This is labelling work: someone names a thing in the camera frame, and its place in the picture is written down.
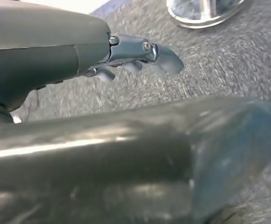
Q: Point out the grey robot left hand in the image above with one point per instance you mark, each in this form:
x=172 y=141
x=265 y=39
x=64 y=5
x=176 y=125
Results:
x=44 y=46

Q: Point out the chrome round base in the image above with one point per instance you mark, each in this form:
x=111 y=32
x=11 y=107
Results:
x=207 y=15

